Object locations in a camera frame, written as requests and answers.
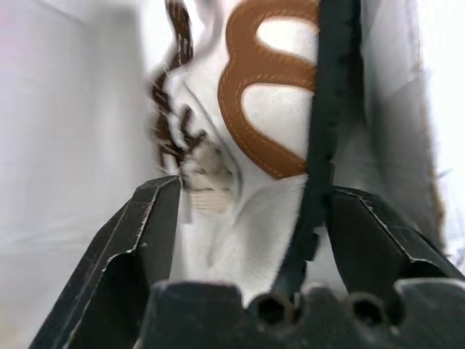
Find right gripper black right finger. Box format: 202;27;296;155
328;186;465;296

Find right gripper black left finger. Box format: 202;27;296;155
31;175;182;349

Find white shoe with brown logo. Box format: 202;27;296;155
145;0;450;305

